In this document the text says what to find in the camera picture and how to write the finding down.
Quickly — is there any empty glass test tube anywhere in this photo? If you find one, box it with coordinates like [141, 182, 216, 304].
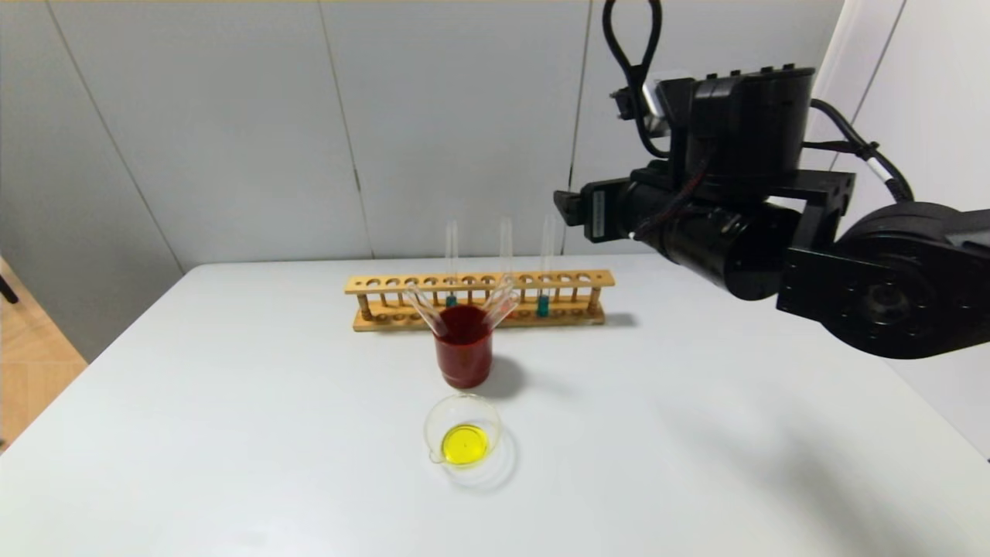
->
[481, 275, 521, 330]

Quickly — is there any blue pigment glass test tube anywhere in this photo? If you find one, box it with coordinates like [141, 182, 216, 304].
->
[538, 217, 556, 318]
[444, 220, 459, 309]

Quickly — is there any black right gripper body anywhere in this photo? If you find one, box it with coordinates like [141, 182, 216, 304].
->
[579, 176, 670, 252]

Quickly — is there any clear glass beaker dish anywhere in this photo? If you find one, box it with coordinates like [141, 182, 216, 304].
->
[423, 393, 517, 490]

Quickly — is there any wooden test tube rack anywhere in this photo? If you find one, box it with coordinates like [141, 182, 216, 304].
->
[344, 269, 616, 332]

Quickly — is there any yellow pigment glass test tube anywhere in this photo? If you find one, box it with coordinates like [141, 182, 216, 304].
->
[405, 282, 451, 340]

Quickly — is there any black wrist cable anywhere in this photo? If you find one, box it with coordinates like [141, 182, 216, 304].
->
[801, 98, 915, 203]

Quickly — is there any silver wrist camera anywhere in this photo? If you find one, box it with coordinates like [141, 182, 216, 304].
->
[643, 75, 693, 118]

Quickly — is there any red plastic cup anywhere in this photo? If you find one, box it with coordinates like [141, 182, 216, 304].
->
[433, 305, 494, 390]

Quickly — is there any red pigment glass test tube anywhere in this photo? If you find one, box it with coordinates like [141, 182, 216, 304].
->
[499, 218, 514, 320]

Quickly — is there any black looped camera cable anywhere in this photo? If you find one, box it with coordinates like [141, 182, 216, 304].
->
[602, 0, 672, 160]

